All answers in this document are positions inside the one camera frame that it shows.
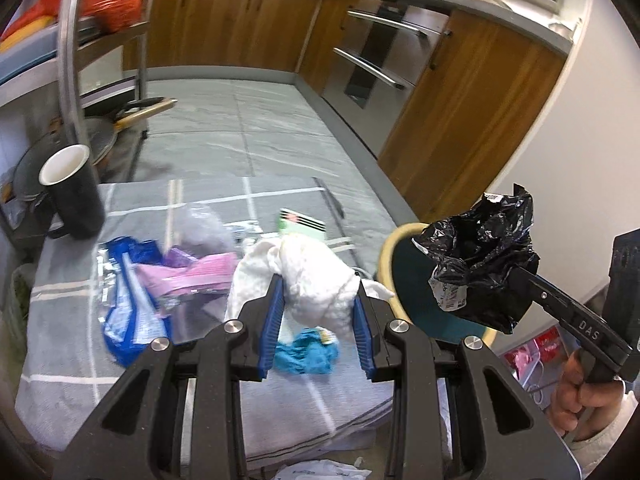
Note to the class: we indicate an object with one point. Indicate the person's right forearm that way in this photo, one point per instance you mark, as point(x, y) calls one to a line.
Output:
point(610, 440)

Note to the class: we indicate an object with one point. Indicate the clear bubble wrap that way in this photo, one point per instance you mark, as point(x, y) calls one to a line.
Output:
point(200, 230)

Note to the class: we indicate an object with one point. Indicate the stainless steel oven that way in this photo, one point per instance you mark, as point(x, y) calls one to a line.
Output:
point(380, 55)

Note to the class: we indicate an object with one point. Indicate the black mug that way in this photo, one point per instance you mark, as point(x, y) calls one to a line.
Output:
point(75, 200)

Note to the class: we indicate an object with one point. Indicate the teal wrapper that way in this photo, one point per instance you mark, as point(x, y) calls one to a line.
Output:
point(305, 355)

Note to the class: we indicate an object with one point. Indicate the person's right hand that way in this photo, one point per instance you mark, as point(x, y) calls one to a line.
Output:
point(570, 395)

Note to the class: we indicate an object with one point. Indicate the red plastic bag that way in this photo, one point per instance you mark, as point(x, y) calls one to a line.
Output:
point(110, 5)

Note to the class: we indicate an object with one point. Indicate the wooden kitchen cabinet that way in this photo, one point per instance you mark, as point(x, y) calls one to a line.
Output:
point(325, 40)
point(225, 20)
point(475, 110)

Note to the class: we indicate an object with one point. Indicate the grey checked blanket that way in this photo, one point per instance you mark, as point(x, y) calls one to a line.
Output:
point(65, 310)

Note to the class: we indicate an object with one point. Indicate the black plastic bag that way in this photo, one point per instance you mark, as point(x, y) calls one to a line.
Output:
point(480, 270)

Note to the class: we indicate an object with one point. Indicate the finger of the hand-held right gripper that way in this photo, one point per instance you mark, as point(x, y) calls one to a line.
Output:
point(580, 322)

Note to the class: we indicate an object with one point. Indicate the white paper towel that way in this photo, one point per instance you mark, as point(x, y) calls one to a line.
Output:
point(310, 280)

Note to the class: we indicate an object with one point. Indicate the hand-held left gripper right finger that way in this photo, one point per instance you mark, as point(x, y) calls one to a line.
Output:
point(362, 335)

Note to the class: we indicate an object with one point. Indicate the white plastic bag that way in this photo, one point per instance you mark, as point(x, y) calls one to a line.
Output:
point(320, 471)

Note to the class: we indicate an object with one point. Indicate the teal bin with beige rim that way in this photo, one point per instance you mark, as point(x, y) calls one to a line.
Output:
point(415, 285)

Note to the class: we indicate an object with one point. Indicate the small white sachet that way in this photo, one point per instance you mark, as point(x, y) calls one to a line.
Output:
point(246, 235)

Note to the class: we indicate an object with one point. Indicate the dark pot lid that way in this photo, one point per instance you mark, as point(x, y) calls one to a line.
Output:
point(30, 170)

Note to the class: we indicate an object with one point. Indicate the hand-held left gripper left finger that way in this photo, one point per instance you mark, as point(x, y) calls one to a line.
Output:
point(270, 330)

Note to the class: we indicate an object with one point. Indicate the purple wrapper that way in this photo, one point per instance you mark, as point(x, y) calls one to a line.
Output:
point(180, 257)

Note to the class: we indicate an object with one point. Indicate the blue and white wrapper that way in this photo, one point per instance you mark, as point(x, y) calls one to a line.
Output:
point(132, 325)

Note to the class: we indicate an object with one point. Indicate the steel kitchen rack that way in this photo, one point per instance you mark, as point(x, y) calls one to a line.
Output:
point(70, 60)

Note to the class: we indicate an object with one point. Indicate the red plastic packet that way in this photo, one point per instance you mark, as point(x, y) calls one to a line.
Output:
point(545, 347)

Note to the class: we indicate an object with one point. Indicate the white foil-sealed tray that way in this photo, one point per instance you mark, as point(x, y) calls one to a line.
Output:
point(200, 325)

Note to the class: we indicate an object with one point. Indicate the green and white packet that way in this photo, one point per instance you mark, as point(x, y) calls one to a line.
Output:
point(305, 225)

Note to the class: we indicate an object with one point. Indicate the pink wrapper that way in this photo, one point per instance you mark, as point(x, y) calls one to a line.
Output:
point(200, 275)

